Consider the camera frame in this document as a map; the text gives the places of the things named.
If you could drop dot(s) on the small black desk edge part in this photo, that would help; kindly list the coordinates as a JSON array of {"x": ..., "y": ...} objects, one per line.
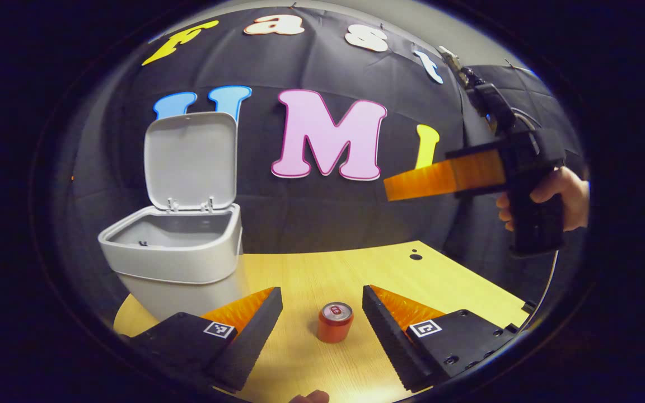
[{"x": 529, "y": 307}]

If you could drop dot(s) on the wooden desktop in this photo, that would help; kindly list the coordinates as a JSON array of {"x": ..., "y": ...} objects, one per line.
[{"x": 328, "y": 268}]

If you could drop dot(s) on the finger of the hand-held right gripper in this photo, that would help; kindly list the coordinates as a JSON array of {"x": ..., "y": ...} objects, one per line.
[{"x": 440, "y": 176}]

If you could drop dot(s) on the red pop can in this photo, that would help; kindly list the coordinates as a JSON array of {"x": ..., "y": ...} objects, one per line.
[{"x": 335, "y": 330}]

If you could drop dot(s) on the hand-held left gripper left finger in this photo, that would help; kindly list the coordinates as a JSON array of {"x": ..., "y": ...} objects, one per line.
[{"x": 252, "y": 341}]

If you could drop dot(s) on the grey desktop garbage bin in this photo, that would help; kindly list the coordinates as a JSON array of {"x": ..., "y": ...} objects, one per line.
[{"x": 182, "y": 263}]

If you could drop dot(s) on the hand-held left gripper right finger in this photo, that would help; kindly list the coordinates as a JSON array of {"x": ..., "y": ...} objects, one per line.
[{"x": 392, "y": 341}]

